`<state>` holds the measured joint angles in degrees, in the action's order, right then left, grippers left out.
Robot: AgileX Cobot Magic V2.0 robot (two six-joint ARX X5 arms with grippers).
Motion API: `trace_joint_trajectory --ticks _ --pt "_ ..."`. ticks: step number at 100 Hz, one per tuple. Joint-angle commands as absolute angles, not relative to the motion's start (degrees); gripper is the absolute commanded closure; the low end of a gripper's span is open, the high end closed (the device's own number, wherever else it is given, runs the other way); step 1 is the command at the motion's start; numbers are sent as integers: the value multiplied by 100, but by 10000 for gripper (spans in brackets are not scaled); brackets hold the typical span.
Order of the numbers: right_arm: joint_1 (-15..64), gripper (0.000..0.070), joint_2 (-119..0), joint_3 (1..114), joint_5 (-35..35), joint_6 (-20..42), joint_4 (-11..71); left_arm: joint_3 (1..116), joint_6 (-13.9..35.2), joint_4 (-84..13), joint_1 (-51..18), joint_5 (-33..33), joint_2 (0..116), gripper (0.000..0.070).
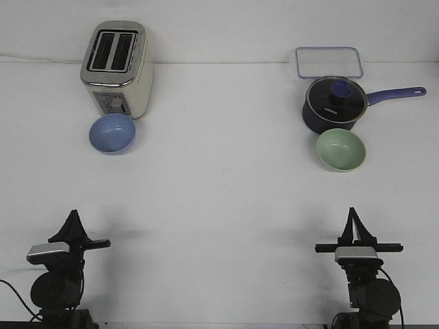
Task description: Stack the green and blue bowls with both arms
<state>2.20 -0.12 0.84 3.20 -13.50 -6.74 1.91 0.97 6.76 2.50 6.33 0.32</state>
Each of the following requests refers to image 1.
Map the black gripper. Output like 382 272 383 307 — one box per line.
315 207 403 271
47 210 111 274

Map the green bowl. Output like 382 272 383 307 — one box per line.
316 128 366 172

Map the blue bowl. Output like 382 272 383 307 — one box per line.
88 114 137 155

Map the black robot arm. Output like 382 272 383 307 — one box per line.
315 207 403 328
26 210 111 328

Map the dark blue saucepan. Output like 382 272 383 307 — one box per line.
302 86 427 134

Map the glass pot lid blue knob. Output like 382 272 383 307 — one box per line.
306 76 368 123

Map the silver cream toaster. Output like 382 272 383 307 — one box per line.
80 21 154 119

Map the clear container lid blue rim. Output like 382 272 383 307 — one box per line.
295 47 364 79

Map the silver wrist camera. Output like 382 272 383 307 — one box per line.
26 241 70 265
335 246 383 266

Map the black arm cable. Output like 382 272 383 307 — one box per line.
0 279 43 322
379 267 405 326

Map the white toaster power cord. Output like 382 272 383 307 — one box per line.
0 51 84 64

